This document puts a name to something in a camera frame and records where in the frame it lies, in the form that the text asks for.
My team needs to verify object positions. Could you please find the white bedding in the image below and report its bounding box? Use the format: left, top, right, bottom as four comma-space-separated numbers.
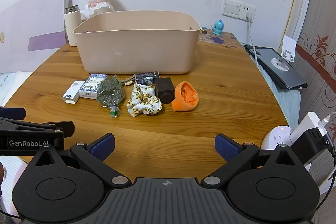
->
0, 71, 33, 107

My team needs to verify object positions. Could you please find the small black box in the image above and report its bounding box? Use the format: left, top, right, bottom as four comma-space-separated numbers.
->
154, 77, 175, 104

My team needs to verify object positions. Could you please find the floral table cloth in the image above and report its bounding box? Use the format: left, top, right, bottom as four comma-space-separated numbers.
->
197, 29, 244, 49

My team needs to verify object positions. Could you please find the white thermos bottle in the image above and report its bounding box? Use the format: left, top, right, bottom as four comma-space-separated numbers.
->
64, 5, 82, 47

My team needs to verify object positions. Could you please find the white usb cable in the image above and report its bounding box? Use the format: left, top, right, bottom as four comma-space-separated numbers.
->
318, 112, 336, 130

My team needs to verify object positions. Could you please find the blue toy figure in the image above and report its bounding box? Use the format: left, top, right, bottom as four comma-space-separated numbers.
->
212, 19, 225, 36

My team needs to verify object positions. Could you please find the white phone stand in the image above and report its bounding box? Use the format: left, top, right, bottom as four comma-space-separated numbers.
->
270, 35, 297, 71

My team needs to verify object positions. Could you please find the light blue bedsheet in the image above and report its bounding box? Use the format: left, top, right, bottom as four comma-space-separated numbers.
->
259, 64, 302, 130

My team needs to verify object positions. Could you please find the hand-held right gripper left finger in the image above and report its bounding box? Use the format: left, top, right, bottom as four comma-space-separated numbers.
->
30, 133, 132, 186

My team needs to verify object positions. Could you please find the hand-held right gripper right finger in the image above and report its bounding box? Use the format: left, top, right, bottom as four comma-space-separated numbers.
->
201, 134, 302, 186

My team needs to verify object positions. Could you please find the white plug with cable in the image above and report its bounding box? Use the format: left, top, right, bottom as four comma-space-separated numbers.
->
245, 12, 261, 65

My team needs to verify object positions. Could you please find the dark grey laptop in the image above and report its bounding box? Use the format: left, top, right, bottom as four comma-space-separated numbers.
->
244, 45, 308, 89

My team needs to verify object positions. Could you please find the floral hair scrunchie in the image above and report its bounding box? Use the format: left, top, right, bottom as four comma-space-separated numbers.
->
127, 84, 163, 117

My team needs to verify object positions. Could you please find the dark printed box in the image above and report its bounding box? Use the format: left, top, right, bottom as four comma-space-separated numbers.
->
135, 71, 160, 87

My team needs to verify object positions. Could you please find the orange cloth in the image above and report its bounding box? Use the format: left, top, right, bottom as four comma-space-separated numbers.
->
171, 81, 199, 112

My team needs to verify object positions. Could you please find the round white power strip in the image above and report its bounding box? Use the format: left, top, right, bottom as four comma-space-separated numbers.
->
261, 126, 313, 172

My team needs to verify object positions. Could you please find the small white box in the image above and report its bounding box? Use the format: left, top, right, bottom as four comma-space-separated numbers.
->
62, 80, 86, 104

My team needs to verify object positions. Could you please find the white wall socket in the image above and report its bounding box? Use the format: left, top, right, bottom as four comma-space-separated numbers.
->
238, 2, 257, 22

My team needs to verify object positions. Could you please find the pink plastic storage bin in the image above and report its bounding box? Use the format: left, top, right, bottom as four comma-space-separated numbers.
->
73, 10, 201, 75

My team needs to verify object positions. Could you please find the white wall switch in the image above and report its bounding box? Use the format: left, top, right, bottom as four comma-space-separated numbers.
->
221, 0, 241, 18

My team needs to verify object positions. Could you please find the white charger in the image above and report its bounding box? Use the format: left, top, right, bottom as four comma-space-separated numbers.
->
289, 112, 328, 146

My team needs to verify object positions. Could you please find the blue patterned white box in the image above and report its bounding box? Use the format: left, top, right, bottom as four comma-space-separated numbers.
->
79, 73, 109, 99

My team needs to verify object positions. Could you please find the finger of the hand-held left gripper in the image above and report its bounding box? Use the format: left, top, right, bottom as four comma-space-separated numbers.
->
0, 119, 75, 138
0, 107, 26, 120

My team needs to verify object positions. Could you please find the black power adapter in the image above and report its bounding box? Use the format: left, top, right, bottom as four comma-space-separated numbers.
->
290, 130, 335, 166

